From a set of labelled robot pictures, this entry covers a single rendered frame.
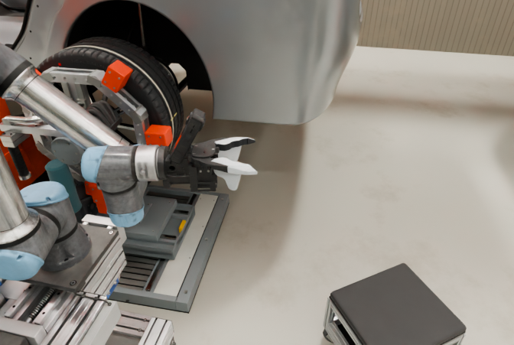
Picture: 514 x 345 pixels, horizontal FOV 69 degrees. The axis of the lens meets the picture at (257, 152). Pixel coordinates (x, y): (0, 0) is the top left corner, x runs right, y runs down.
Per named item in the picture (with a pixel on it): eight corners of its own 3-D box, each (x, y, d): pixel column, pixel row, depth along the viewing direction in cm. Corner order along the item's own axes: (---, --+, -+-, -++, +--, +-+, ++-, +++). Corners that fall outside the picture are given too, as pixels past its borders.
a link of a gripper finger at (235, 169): (257, 193, 73) (220, 180, 78) (257, 166, 71) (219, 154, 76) (248, 200, 71) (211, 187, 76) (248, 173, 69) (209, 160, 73)
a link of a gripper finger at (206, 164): (237, 167, 74) (204, 157, 79) (237, 159, 73) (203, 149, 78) (222, 177, 71) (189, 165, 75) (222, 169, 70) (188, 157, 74)
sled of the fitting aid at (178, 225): (195, 215, 229) (193, 203, 224) (174, 261, 200) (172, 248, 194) (119, 206, 237) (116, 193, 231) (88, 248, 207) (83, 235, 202)
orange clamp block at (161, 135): (154, 138, 164) (173, 139, 163) (146, 147, 158) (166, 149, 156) (151, 123, 160) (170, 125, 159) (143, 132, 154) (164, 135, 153)
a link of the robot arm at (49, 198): (83, 210, 110) (71, 174, 102) (65, 245, 99) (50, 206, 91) (42, 211, 109) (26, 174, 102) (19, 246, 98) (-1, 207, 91)
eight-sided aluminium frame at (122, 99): (161, 182, 176) (141, 72, 146) (154, 190, 171) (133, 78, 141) (56, 170, 184) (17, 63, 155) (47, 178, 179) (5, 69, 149)
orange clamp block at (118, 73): (125, 86, 153) (133, 69, 148) (115, 94, 146) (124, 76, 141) (109, 76, 151) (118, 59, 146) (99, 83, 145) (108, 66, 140)
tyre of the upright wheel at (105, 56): (164, 176, 208) (203, 76, 171) (146, 203, 188) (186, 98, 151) (52, 123, 202) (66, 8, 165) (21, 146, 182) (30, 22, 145)
